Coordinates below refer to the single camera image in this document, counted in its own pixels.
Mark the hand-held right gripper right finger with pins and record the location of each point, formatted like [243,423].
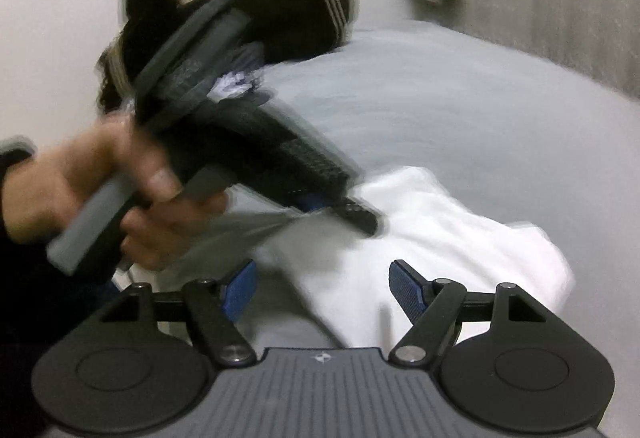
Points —
[407,288]

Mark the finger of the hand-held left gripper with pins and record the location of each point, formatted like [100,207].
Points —
[357,218]
[311,204]

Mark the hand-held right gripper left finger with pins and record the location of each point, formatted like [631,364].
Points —
[240,290]

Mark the white t-shirt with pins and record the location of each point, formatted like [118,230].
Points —
[425,228]

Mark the person's left forearm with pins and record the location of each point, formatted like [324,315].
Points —
[30,318]

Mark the person's left hand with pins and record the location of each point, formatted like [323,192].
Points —
[65,183]

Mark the black plush toy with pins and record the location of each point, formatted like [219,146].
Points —
[300,13]

